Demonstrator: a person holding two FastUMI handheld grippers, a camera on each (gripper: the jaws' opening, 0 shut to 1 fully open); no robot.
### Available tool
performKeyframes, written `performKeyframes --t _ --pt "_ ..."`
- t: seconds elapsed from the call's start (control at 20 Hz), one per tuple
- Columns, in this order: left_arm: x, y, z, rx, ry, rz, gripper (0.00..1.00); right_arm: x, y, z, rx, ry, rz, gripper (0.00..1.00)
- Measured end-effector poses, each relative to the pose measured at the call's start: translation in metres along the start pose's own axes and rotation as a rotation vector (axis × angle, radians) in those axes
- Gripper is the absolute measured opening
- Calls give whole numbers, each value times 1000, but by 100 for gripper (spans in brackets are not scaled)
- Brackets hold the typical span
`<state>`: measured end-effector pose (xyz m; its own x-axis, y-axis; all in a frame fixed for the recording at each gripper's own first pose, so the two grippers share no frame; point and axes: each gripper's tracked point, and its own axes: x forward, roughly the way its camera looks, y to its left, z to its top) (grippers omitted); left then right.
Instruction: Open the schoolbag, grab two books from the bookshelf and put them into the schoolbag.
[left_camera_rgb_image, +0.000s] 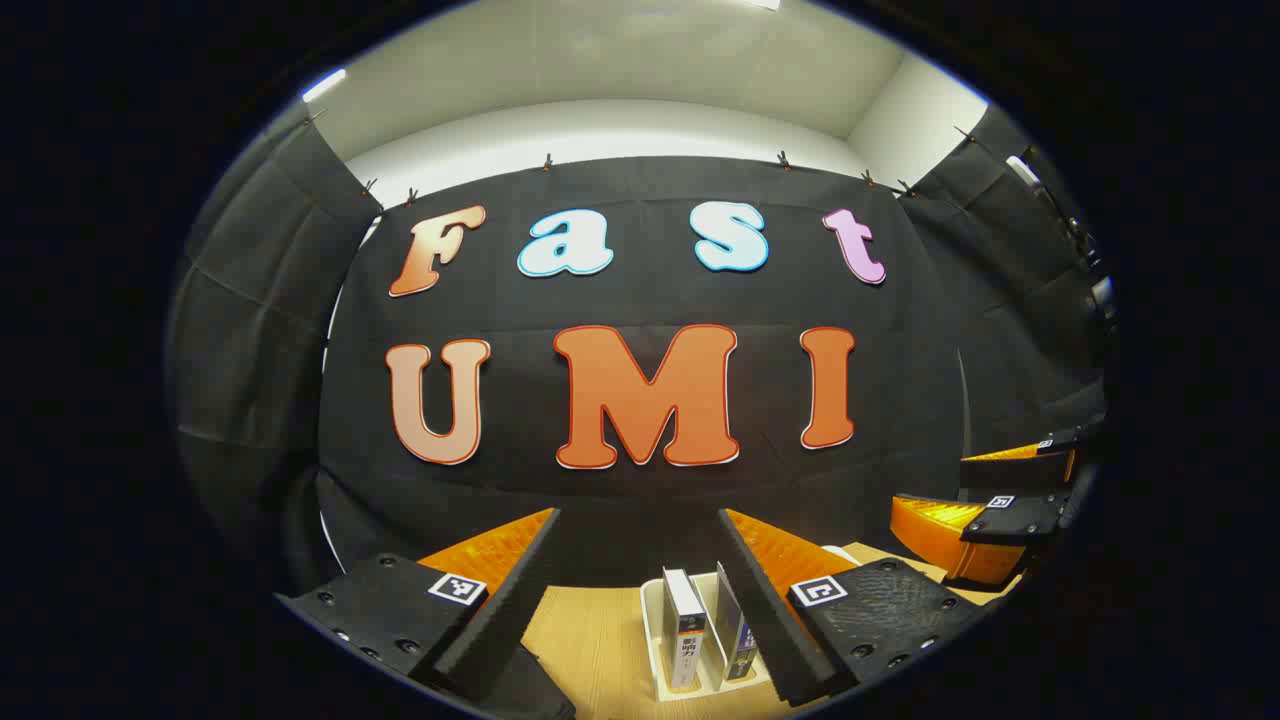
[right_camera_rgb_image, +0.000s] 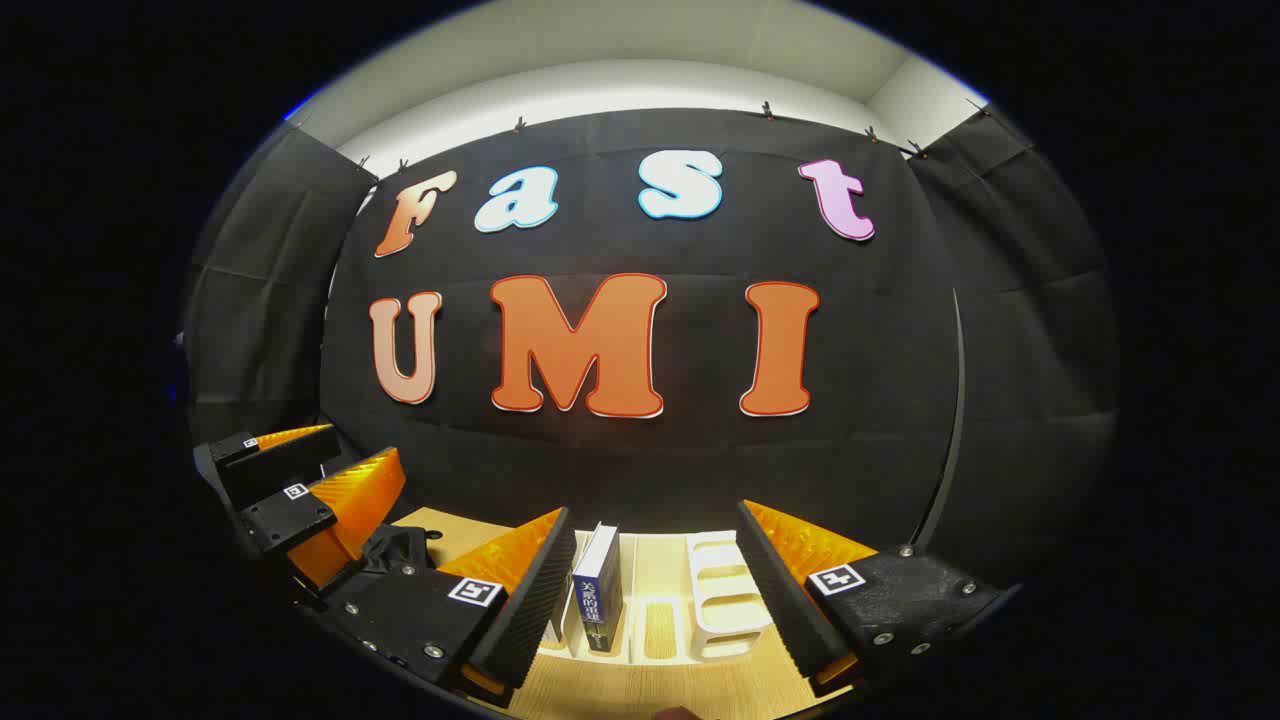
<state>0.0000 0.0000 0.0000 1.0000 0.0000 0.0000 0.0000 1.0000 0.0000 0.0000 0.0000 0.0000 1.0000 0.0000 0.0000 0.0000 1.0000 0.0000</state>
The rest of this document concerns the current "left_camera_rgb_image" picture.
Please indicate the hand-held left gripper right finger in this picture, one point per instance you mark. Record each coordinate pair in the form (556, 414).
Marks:
(775, 620)

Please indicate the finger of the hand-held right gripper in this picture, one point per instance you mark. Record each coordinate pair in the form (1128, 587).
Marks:
(1015, 520)
(1010, 472)

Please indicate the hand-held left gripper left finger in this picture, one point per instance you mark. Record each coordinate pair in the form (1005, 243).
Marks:
(500, 610)

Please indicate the white book with blue picture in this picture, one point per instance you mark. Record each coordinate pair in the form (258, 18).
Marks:
(738, 640)

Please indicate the white bookshelf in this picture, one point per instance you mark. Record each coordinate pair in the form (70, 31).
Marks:
(655, 640)

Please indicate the ceiling light strip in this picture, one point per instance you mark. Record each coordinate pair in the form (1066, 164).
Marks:
(324, 85)

